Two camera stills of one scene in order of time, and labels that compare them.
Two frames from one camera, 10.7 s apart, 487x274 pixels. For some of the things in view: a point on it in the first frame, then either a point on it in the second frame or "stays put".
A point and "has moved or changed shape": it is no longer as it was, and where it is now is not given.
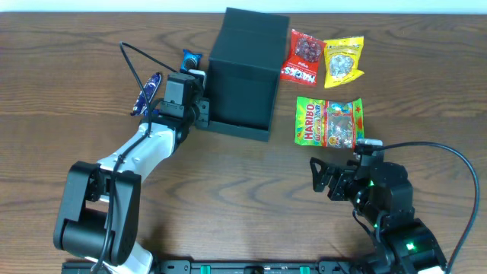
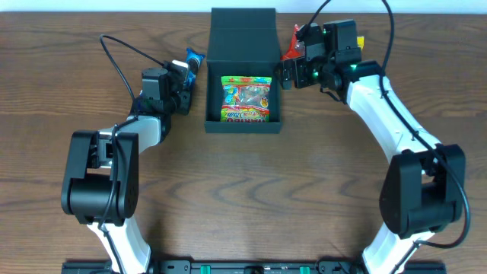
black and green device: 235,267 stays put
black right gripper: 335,181 → 288,74
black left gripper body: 203,112 → 186,96
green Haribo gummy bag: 338,124 → 245,99
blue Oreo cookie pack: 190,60 stays put
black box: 244,67 has moved or changed shape
